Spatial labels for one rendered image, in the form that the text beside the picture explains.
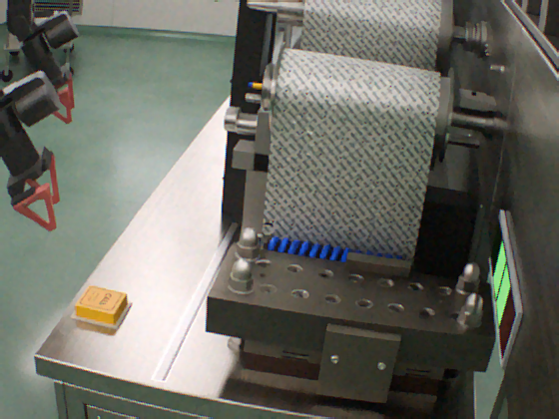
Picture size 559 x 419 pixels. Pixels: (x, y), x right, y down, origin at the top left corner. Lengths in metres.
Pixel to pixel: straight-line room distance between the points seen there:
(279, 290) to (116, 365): 0.26
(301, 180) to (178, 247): 0.36
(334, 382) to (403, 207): 0.29
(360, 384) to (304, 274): 0.19
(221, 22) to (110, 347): 5.91
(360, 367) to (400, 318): 0.09
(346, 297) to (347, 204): 0.16
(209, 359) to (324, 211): 0.28
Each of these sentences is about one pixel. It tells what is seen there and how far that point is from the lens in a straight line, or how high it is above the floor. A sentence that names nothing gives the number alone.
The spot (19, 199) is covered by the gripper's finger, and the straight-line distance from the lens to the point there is 1.20.
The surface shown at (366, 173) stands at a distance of 1.20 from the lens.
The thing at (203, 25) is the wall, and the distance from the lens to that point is 7.03.
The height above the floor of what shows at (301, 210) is 1.08.
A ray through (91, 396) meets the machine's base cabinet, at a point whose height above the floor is 0.85.
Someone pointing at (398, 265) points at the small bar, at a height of 1.05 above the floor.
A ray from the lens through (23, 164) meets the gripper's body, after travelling 1.22.
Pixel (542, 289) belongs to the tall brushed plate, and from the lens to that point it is 0.72.
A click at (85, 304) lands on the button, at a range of 1.26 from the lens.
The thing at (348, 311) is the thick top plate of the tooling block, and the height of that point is 1.03.
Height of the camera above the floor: 1.60
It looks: 24 degrees down
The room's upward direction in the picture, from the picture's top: 6 degrees clockwise
